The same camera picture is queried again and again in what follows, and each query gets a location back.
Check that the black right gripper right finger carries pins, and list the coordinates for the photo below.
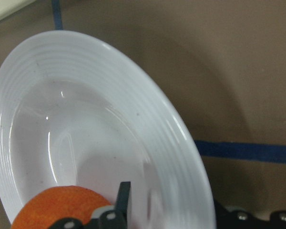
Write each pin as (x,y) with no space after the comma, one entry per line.
(240,219)

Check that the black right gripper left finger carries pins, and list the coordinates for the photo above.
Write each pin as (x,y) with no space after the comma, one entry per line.
(107,217)

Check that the orange fruit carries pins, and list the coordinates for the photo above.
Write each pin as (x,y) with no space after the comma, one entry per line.
(57,203)

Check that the white round plate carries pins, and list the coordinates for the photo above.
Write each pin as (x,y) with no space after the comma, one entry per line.
(76,111)

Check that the cream bear tray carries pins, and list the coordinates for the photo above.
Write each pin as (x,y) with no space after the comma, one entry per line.
(8,7)

